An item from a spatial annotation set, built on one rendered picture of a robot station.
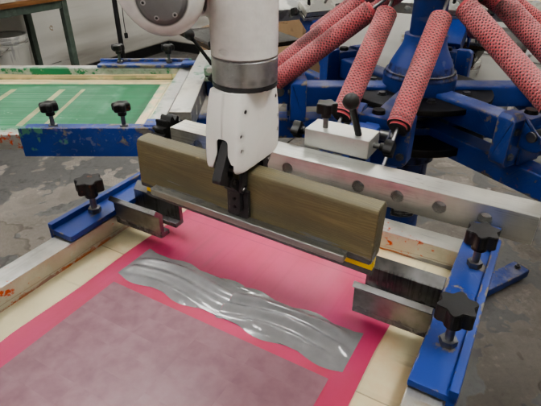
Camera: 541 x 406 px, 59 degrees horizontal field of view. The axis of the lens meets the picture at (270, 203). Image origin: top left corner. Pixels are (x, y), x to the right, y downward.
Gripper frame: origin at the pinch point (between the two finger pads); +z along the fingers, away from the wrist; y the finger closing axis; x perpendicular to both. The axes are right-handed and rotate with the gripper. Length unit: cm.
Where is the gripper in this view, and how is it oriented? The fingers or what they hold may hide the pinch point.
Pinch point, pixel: (246, 195)
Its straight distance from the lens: 62.9
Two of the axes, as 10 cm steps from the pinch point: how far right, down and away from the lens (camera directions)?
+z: -0.1, 8.6, 5.1
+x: 8.7, 2.7, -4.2
